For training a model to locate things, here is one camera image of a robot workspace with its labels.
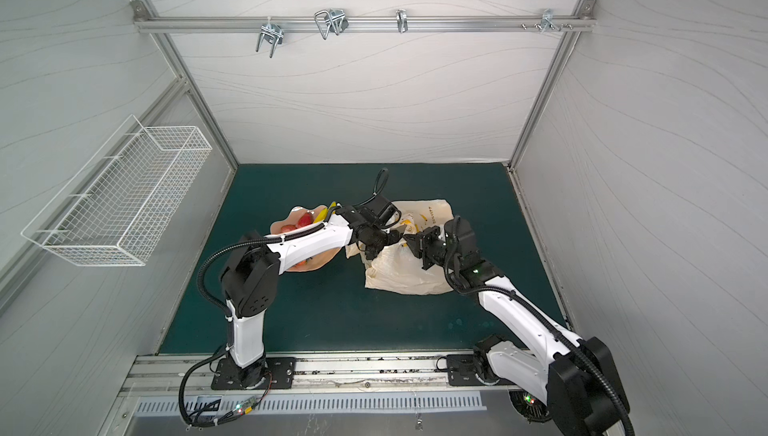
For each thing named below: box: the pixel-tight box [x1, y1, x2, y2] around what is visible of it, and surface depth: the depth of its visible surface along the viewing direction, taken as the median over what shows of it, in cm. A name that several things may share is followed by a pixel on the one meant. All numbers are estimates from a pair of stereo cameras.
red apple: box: [297, 212, 314, 228], surface depth 100 cm
